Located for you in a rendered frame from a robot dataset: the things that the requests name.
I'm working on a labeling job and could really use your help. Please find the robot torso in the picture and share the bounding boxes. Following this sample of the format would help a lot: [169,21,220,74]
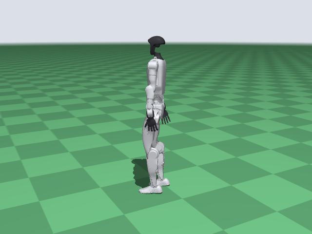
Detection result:
[147,57,166,117]

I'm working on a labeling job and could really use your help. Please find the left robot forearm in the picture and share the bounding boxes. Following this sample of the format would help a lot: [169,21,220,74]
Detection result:
[146,86,155,116]

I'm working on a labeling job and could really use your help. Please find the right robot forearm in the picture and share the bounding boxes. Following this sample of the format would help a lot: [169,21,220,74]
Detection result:
[159,94,165,108]

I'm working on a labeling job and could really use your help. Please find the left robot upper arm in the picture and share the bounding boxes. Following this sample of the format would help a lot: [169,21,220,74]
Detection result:
[148,61,158,92]

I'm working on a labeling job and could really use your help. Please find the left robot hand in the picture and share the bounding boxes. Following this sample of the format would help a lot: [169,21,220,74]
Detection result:
[145,111,158,132]

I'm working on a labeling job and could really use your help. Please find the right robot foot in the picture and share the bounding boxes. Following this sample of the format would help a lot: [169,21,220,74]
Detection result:
[149,178,170,186]

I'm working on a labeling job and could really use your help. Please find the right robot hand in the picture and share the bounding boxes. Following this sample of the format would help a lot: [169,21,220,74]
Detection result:
[161,104,170,124]

